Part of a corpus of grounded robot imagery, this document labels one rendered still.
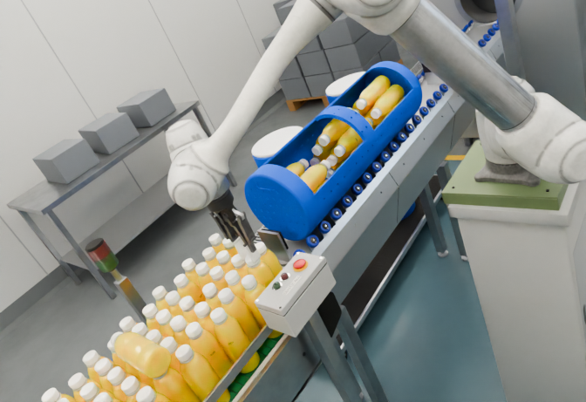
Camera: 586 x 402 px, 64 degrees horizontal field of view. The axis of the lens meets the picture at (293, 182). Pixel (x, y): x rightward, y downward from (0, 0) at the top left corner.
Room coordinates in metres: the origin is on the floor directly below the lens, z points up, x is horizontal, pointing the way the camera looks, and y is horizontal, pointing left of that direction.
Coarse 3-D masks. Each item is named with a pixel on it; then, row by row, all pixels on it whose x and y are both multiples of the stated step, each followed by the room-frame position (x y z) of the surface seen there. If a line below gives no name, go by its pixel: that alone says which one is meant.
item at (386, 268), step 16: (432, 192) 2.50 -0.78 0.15; (416, 208) 2.40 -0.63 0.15; (400, 224) 2.32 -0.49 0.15; (416, 224) 2.26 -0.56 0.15; (400, 240) 2.19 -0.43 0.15; (384, 256) 2.11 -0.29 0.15; (400, 256) 2.06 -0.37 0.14; (368, 272) 2.04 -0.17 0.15; (384, 272) 1.99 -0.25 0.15; (352, 288) 1.98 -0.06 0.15; (368, 288) 1.93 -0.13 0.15; (384, 288) 1.91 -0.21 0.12; (352, 304) 1.87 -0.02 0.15; (368, 304) 1.82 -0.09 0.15; (352, 320) 1.76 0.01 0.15
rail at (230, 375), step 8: (264, 328) 1.02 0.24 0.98; (256, 336) 1.00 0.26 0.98; (264, 336) 1.01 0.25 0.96; (256, 344) 0.99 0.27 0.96; (248, 352) 0.97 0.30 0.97; (240, 360) 0.95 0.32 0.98; (248, 360) 0.96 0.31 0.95; (232, 368) 0.93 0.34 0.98; (240, 368) 0.94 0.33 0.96; (224, 376) 0.92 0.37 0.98; (232, 376) 0.92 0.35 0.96; (224, 384) 0.90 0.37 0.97; (216, 392) 0.89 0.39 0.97; (208, 400) 0.87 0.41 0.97; (216, 400) 0.88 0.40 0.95
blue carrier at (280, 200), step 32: (384, 64) 1.94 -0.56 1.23; (352, 96) 1.99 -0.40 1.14; (416, 96) 1.83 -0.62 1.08; (320, 128) 1.82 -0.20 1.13; (384, 128) 1.64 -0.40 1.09; (288, 160) 1.68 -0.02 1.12; (352, 160) 1.49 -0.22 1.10; (256, 192) 1.45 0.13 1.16; (288, 192) 1.33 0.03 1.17; (320, 192) 1.36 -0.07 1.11; (288, 224) 1.39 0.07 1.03
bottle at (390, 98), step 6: (390, 90) 1.86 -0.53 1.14; (396, 90) 1.86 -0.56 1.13; (402, 90) 1.87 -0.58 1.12; (384, 96) 1.82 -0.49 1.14; (390, 96) 1.82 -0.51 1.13; (396, 96) 1.83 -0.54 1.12; (402, 96) 1.86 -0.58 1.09; (378, 102) 1.80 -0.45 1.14; (384, 102) 1.79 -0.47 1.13; (390, 102) 1.80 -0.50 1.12; (396, 102) 1.82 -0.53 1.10; (378, 108) 1.77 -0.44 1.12; (384, 108) 1.77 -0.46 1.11; (390, 108) 1.79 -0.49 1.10; (384, 114) 1.78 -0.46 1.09
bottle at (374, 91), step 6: (378, 78) 1.91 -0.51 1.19; (384, 78) 1.90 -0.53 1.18; (372, 84) 1.88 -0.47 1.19; (378, 84) 1.87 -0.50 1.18; (384, 84) 1.88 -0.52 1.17; (390, 84) 1.91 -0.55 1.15; (366, 90) 1.84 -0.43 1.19; (372, 90) 1.84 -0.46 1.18; (378, 90) 1.85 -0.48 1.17; (384, 90) 1.87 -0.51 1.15; (360, 96) 1.84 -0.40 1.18; (366, 96) 1.82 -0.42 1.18; (372, 96) 1.82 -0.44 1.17; (378, 96) 1.84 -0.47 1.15; (366, 102) 1.80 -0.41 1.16; (372, 102) 1.82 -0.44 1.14
